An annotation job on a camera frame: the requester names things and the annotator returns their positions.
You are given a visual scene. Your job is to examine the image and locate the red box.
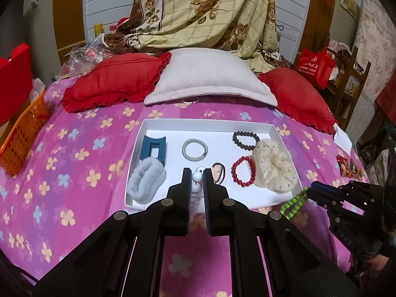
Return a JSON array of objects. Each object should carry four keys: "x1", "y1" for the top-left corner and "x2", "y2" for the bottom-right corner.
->
[{"x1": 0, "y1": 44, "x2": 34, "y2": 127}]

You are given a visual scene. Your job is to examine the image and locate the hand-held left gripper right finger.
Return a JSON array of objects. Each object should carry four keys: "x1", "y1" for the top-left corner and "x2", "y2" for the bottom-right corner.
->
[{"x1": 202, "y1": 169, "x2": 359, "y2": 297}]

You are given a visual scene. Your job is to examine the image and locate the beige floral blanket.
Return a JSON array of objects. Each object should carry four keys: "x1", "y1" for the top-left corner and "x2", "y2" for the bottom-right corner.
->
[{"x1": 103, "y1": 0, "x2": 290, "y2": 72}]

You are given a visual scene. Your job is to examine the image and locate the framed wall picture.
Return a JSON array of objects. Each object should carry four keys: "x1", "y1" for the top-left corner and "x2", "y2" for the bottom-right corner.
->
[{"x1": 340, "y1": 0, "x2": 359, "y2": 16}]

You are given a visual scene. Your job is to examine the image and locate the grey fluffy hair tie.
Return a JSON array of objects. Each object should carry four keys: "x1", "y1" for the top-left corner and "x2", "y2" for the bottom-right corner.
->
[{"x1": 127, "y1": 158, "x2": 167, "y2": 201}]

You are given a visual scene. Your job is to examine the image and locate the blue hair claw clip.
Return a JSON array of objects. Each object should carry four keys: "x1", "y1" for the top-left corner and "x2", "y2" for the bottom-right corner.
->
[{"x1": 139, "y1": 135, "x2": 168, "y2": 165}]

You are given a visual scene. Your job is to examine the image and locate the red bead bracelet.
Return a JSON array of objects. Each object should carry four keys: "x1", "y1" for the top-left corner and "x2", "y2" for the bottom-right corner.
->
[{"x1": 231, "y1": 156, "x2": 257, "y2": 189}]

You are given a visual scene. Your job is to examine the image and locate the black hair tie pink ornament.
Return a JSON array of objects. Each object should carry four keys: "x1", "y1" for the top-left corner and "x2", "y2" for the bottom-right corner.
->
[{"x1": 212, "y1": 162, "x2": 234, "y2": 184}]

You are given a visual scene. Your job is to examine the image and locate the white paper packet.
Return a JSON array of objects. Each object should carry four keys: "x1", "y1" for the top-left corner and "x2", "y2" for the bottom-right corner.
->
[{"x1": 334, "y1": 124, "x2": 353, "y2": 155}]

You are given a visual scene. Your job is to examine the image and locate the red shopping bag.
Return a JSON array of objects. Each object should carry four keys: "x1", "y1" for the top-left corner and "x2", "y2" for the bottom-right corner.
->
[{"x1": 297, "y1": 47, "x2": 336, "y2": 90}]

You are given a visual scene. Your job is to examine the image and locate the white plastic bag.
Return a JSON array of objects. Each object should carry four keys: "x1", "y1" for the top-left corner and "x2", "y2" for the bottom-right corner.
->
[{"x1": 31, "y1": 78, "x2": 46, "y2": 102}]

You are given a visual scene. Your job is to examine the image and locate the red cloth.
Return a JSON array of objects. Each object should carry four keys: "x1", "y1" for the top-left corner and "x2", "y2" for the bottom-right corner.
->
[{"x1": 376, "y1": 71, "x2": 396, "y2": 121}]

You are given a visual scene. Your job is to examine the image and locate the red snack packets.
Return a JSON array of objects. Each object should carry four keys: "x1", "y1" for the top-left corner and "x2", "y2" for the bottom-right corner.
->
[{"x1": 336, "y1": 155, "x2": 362, "y2": 180}]

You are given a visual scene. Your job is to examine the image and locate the grey twisted hair tie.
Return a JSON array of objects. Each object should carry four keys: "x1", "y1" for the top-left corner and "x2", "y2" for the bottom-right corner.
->
[{"x1": 182, "y1": 138, "x2": 208, "y2": 161}]

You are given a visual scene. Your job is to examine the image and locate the white bead bracelet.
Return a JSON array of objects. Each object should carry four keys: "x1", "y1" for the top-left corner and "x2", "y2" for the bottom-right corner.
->
[{"x1": 190, "y1": 166, "x2": 205, "y2": 215}]

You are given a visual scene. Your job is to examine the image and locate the wooden shelf rack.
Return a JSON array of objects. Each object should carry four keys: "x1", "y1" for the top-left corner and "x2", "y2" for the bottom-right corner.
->
[{"x1": 326, "y1": 46, "x2": 372, "y2": 130}]

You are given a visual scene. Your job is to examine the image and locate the purple floral bedsheet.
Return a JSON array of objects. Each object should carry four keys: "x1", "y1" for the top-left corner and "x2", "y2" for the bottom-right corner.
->
[{"x1": 0, "y1": 76, "x2": 372, "y2": 297}]

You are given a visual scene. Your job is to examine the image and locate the green bead bracelet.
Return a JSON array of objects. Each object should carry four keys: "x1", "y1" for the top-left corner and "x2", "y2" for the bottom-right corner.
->
[{"x1": 280, "y1": 187, "x2": 310, "y2": 220}]

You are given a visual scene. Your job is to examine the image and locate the orange plastic basket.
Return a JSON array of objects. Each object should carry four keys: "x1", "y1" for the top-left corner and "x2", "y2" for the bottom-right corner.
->
[{"x1": 0, "y1": 90, "x2": 50, "y2": 175}]

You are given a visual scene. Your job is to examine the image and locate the clear plastic bag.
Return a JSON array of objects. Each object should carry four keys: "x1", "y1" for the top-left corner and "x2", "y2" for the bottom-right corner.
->
[{"x1": 60, "y1": 42, "x2": 115, "y2": 78}]

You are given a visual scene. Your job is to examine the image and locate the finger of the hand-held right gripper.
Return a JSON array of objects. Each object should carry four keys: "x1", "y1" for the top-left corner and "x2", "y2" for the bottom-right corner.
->
[
  {"x1": 306, "y1": 191, "x2": 338, "y2": 210},
  {"x1": 310, "y1": 181, "x2": 344, "y2": 197}
]

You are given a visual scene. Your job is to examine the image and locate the dark brown bead bracelet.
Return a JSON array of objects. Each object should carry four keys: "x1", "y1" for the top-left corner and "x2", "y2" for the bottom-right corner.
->
[{"x1": 232, "y1": 131, "x2": 260, "y2": 151}]

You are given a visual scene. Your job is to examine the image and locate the white shallow box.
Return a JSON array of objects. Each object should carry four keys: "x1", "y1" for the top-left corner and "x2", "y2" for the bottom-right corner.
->
[{"x1": 124, "y1": 118, "x2": 303, "y2": 213}]

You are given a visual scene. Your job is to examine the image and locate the white pillow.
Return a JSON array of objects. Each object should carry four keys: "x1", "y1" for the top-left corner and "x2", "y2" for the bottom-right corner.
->
[{"x1": 144, "y1": 48, "x2": 277, "y2": 107}]

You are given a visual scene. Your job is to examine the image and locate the red ruffled pillow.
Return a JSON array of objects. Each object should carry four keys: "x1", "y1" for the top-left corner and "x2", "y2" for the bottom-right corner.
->
[
  {"x1": 258, "y1": 68, "x2": 339, "y2": 133},
  {"x1": 63, "y1": 52, "x2": 172, "y2": 113}
]

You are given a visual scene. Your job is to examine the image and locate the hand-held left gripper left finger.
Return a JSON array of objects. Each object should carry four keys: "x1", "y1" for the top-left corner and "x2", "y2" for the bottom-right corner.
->
[{"x1": 32, "y1": 167, "x2": 193, "y2": 297}]

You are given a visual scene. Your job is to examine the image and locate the pink floral cloth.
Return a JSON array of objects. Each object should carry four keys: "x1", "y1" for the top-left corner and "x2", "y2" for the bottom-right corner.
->
[{"x1": 353, "y1": 0, "x2": 396, "y2": 99}]

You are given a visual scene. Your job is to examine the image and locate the cream dotted scrunchie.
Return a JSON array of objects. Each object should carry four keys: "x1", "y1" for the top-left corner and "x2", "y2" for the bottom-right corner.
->
[{"x1": 252, "y1": 139, "x2": 299, "y2": 192}]

